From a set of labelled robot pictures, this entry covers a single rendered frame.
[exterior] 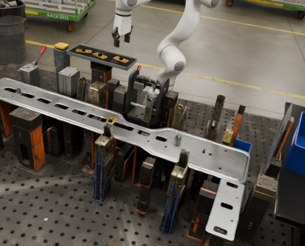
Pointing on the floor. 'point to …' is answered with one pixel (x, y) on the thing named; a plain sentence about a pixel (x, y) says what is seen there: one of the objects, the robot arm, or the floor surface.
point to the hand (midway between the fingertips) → (121, 42)
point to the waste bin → (7, 30)
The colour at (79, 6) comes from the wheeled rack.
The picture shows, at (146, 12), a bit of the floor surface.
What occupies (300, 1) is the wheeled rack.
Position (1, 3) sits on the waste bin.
